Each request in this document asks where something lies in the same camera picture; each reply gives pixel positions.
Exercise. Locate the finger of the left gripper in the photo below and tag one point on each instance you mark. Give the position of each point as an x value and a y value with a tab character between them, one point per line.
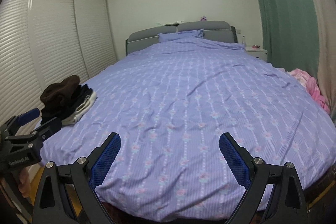
27	117
46	130

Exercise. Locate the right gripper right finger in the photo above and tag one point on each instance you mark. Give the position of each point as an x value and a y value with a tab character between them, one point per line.
238	159

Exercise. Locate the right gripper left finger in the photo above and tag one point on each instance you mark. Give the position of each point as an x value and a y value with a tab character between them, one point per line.
102	158

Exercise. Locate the brown corduroy pants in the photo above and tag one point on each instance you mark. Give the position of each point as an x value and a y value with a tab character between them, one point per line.
57	93

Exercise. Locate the person's left hand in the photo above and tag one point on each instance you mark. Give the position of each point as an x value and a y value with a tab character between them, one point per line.
24	185

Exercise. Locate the black folded garment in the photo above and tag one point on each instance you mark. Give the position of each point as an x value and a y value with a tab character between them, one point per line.
65	109

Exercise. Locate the cream folded garment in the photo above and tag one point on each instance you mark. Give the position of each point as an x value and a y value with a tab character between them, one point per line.
81	110

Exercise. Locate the purple floral bed sheet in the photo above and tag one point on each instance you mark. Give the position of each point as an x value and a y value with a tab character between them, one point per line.
170	103

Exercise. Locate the white louvered wardrobe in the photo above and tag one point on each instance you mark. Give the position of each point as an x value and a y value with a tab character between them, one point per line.
44	41

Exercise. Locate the pink crumpled cloth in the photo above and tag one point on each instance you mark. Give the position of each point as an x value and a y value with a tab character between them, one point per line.
311	86

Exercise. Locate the white bedside table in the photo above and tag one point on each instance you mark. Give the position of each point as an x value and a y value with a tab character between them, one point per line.
259	53

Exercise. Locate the purple floral pillow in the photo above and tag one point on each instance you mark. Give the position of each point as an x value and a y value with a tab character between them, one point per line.
180	35

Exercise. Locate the green curtain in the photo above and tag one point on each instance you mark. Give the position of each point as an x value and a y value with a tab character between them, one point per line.
290	34

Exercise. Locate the beige curtain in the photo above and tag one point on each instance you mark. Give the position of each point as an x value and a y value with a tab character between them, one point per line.
325	13

